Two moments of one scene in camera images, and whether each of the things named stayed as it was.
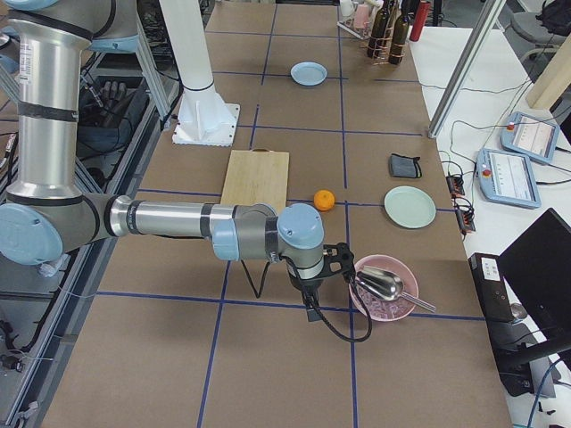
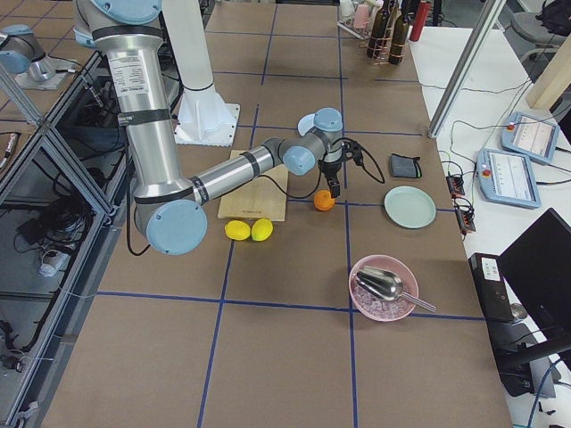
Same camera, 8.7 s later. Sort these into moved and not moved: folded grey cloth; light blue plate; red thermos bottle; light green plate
Moved: light blue plate
Not moved: light green plate; folded grey cloth; red thermos bottle
